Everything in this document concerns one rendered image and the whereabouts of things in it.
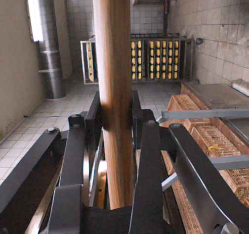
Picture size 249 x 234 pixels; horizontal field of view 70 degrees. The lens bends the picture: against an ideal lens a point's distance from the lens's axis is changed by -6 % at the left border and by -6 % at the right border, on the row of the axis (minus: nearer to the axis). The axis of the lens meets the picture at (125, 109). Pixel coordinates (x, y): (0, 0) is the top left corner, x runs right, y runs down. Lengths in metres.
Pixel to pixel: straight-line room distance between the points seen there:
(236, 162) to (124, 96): 0.75
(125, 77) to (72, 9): 5.21
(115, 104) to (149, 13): 5.10
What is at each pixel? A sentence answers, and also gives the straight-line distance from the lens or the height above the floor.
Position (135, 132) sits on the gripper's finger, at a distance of 0.15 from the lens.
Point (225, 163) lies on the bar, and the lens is 0.85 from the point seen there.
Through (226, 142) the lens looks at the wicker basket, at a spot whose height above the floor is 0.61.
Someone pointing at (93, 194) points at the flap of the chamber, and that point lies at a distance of 1.29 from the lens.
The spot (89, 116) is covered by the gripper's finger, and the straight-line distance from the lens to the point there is 0.15.
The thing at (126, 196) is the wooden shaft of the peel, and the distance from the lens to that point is 0.24.
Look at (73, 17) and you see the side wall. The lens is 5.34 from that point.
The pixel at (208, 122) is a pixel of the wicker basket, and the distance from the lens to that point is 1.40.
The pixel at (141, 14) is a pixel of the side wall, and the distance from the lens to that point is 5.22.
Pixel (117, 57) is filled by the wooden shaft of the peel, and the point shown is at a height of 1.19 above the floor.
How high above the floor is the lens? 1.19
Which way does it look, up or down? 1 degrees down
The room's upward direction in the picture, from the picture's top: 92 degrees counter-clockwise
